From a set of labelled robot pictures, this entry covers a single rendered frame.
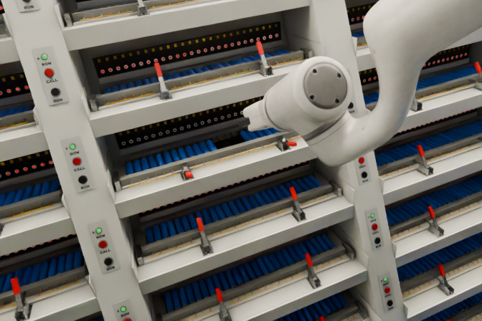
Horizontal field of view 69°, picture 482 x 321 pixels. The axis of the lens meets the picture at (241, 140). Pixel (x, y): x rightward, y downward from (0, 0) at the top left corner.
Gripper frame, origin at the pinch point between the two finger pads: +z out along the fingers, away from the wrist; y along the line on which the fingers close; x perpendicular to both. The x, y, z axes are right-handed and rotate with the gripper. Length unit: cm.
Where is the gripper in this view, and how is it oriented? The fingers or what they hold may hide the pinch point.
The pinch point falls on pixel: (261, 120)
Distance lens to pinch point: 75.4
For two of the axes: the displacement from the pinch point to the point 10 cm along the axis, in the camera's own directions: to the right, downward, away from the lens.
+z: -2.0, 0.8, 9.8
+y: -9.4, 2.6, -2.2
